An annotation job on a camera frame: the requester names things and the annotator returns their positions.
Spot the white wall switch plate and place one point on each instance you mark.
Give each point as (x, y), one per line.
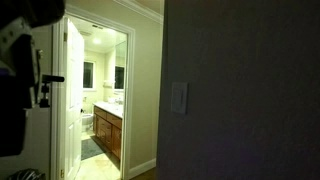
(179, 98)

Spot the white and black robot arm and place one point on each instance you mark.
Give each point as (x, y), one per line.
(15, 83)

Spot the white vanity countertop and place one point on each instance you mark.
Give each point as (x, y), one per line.
(111, 108)

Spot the wooden vanity cabinet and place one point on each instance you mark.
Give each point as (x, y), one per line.
(108, 130)

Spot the bathroom window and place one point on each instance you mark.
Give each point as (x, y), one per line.
(88, 75)

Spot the white toilet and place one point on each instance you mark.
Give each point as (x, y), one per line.
(86, 120)

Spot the white baseboard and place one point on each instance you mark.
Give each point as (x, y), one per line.
(141, 168)

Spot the round ceiling light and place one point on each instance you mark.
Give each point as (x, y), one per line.
(96, 41)

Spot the white crown molding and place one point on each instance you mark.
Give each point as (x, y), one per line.
(143, 10)

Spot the white panelled door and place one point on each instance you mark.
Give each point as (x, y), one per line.
(74, 100)

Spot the ceiling air vent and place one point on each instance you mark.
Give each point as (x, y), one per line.
(97, 26)

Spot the grey bath mat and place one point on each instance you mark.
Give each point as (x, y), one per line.
(89, 148)

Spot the brass door hinge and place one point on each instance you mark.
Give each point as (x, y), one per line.
(65, 36)
(62, 173)

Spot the dark striped bundle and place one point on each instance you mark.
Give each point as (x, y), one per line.
(26, 175)

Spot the white door frame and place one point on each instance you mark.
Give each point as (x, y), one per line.
(130, 100)

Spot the bathroom wall mirror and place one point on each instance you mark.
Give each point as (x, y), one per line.
(120, 70)

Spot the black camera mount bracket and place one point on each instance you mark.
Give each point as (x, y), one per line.
(50, 79)

